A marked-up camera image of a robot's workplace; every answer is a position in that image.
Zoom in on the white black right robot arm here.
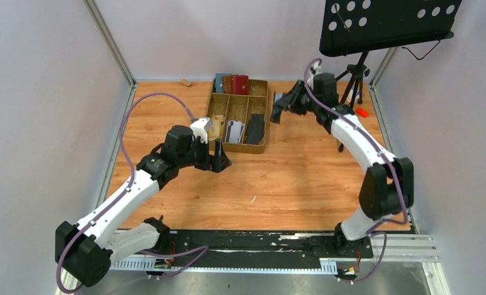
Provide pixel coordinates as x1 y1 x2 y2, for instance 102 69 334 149
270 73 414 253

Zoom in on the gold cards stack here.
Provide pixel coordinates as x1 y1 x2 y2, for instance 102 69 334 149
208 114 225 138

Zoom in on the silver black cards stack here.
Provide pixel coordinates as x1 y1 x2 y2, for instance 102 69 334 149
225 120 245 144

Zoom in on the red card wallet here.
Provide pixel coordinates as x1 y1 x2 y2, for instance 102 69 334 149
232 74 249 95

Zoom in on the brown card wallet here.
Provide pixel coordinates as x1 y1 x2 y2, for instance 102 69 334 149
222 75 233 94

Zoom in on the blue card wallet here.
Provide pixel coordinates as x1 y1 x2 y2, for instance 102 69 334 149
214 73 232 93

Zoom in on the woven wicker tray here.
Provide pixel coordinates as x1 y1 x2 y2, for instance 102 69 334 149
206 79 271 154

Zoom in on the red block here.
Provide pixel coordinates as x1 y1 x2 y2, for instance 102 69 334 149
355 108 369 118

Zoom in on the small wooden block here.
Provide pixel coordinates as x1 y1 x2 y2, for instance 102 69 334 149
181 79 193 87

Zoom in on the black music stand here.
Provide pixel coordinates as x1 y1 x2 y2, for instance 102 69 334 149
297 0 463 153

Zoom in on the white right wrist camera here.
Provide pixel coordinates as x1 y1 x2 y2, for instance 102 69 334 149
310 66 322 77

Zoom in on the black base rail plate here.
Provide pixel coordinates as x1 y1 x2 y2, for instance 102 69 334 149
149 230 374 262

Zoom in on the white slotted cable duct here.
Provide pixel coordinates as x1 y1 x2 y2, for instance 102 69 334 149
111 251 338 275

